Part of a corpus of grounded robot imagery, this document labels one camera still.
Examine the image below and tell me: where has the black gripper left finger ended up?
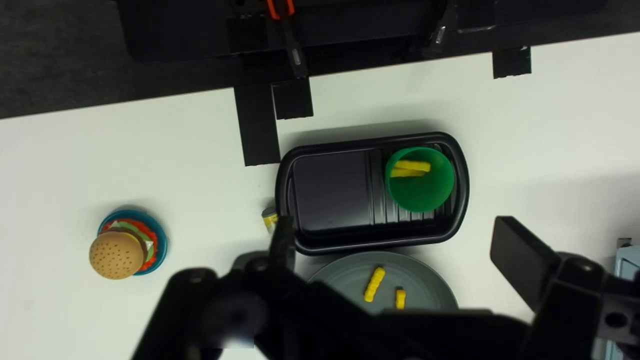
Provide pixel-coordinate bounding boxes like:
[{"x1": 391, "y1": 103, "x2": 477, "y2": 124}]
[{"x1": 266, "y1": 215, "x2": 301, "y2": 272}]

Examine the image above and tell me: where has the green plastic cup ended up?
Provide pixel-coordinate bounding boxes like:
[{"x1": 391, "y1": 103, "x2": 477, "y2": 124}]
[{"x1": 385, "y1": 145, "x2": 459, "y2": 215}]

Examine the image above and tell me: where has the black rectangular tray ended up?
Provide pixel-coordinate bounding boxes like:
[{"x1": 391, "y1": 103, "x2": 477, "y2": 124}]
[{"x1": 275, "y1": 130, "x2": 473, "y2": 256}]

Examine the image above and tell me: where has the small teal plate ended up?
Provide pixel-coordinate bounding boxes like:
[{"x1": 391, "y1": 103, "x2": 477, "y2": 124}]
[{"x1": 96, "y1": 207, "x2": 170, "y2": 278}]

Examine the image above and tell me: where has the grey oval plate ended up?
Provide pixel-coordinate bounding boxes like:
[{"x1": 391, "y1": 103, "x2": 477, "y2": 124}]
[{"x1": 309, "y1": 251, "x2": 460, "y2": 317}]

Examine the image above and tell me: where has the small yellow-labelled can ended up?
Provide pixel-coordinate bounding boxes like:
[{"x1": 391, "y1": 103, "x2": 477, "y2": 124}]
[{"x1": 260, "y1": 204, "x2": 280, "y2": 234}]

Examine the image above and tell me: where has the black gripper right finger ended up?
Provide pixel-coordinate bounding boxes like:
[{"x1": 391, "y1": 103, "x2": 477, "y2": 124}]
[{"x1": 489, "y1": 215, "x2": 563, "y2": 317}]

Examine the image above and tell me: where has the toy burger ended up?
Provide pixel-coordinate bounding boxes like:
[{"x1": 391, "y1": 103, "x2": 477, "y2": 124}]
[{"x1": 89, "y1": 219, "x2": 160, "y2": 283}]

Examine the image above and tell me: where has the light blue toaster oven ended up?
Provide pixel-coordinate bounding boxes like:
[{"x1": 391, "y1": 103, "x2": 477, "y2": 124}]
[{"x1": 608, "y1": 236, "x2": 640, "y2": 360}]

